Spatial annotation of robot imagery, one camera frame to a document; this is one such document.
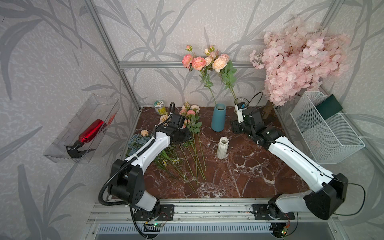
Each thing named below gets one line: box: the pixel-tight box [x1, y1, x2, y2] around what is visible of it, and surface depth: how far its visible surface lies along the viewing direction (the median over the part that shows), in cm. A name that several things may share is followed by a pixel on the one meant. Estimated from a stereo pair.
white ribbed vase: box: [217, 136, 230, 160], surface depth 84 cm
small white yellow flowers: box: [161, 157, 181, 167], surface depth 89 cm
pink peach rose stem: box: [182, 45, 218, 106], surface depth 79 cm
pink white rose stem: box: [204, 45, 220, 59], surface depth 86 cm
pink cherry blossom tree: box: [249, 15, 351, 119], surface depth 74 cm
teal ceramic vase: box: [211, 103, 227, 132], surface depth 98 cm
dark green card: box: [315, 94, 343, 120], surface depth 73 cm
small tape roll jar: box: [153, 100, 166, 115], surface depth 114 cm
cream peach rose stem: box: [212, 58, 238, 101], surface depth 83 cm
